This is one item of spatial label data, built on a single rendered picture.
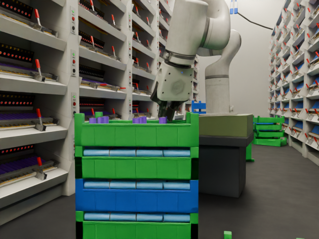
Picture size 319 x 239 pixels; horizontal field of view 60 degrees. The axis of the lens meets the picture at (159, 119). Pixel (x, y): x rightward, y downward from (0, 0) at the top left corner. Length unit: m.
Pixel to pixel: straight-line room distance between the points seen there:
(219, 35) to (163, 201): 0.43
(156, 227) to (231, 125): 0.73
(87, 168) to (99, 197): 0.08
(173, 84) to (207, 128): 0.63
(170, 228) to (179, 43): 0.45
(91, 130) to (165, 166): 0.20
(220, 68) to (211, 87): 0.10
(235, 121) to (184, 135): 0.68
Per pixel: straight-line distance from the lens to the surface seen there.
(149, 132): 0.66
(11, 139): 1.10
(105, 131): 0.68
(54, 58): 1.40
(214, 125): 1.33
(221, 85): 1.39
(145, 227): 0.72
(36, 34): 1.23
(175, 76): 0.74
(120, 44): 2.03
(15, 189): 1.15
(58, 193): 1.40
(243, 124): 1.31
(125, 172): 0.68
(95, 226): 0.74
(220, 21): 0.74
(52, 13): 1.46
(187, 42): 0.72
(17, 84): 1.12
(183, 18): 0.71
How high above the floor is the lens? 0.41
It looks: 2 degrees down
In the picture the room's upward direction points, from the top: straight up
